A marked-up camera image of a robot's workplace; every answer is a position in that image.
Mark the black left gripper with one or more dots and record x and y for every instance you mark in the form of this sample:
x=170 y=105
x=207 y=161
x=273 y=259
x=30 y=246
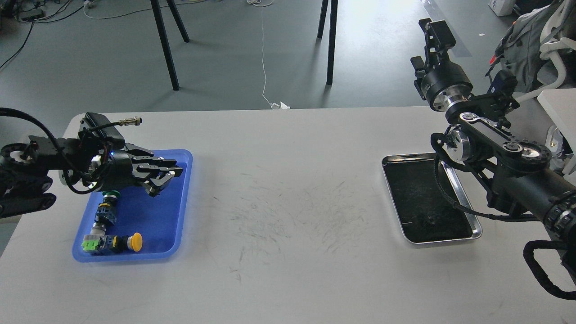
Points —
x=152 y=173

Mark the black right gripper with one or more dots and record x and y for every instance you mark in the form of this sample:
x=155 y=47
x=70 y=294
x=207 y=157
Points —
x=439 y=81

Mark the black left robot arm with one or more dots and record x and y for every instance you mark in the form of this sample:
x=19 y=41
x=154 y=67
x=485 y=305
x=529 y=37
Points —
x=98 y=157

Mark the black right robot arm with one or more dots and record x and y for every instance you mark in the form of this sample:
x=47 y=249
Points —
x=514 y=172

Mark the green grey connector part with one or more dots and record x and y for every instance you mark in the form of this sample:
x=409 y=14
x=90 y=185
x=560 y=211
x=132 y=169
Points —
x=93 y=242

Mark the red green push button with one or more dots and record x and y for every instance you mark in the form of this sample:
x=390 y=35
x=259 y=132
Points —
x=113 y=193

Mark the blue plastic tray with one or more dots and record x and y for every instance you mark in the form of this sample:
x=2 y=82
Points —
x=159 y=219

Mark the yellow mushroom push button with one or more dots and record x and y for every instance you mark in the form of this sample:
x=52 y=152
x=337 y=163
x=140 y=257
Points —
x=118 y=244

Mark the black stand legs right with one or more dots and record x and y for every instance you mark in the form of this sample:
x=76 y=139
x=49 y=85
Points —
x=329 y=7

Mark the white office chair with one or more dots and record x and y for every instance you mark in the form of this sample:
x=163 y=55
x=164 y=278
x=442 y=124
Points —
x=535 y=46

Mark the white side table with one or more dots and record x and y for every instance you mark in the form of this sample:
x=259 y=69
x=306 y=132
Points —
x=560 y=105

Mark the silver metal tray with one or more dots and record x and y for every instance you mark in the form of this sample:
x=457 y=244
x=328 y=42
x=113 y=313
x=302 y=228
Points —
x=415 y=194

